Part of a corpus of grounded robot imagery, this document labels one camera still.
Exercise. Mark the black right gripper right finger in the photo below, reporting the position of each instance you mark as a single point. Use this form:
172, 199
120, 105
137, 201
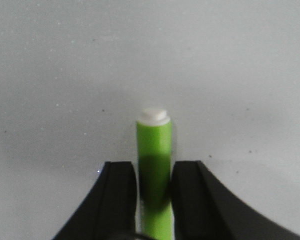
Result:
204, 208

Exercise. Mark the green highlighter pen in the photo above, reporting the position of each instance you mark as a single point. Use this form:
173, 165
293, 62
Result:
154, 146

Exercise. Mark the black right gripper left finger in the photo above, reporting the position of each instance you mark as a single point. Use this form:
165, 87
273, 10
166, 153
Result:
109, 207

